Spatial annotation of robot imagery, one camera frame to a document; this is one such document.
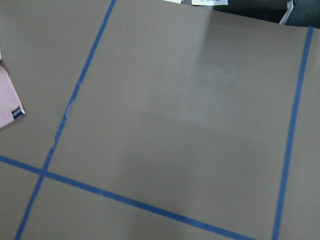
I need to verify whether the white paper label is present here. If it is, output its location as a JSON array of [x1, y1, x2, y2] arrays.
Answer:
[[191, 0, 228, 6]]

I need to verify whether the pink Snoopy t-shirt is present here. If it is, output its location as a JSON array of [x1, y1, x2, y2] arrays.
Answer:
[[0, 47, 27, 130]]

